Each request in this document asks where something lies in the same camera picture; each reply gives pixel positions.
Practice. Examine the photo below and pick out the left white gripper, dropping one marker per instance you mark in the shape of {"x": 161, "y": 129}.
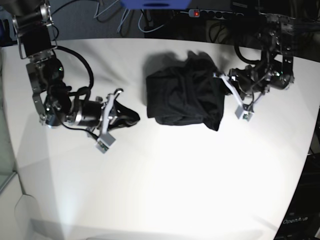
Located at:
{"x": 246, "y": 92}

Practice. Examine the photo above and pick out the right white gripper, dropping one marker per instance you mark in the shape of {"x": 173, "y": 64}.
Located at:
{"x": 116, "y": 114}

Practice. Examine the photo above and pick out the dark navy long-sleeve shirt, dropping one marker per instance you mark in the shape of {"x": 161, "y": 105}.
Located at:
{"x": 186, "y": 93}

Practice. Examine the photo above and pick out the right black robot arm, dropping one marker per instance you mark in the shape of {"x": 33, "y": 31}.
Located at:
{"x": 55, "y": 102}

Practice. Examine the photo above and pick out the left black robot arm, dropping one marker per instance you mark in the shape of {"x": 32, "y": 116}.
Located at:
{"x": 274, "y": 69}

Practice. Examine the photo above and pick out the blue plastic box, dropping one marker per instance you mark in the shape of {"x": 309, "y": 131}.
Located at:
{"x": 156, "y": 4}

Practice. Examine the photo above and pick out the black OpenArm control box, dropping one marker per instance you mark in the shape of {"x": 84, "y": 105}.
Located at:
{"x": 302, "y": 219}

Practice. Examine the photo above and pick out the white power strip red switch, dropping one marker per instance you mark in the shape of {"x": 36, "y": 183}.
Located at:
{"x": 207, "y": 14}

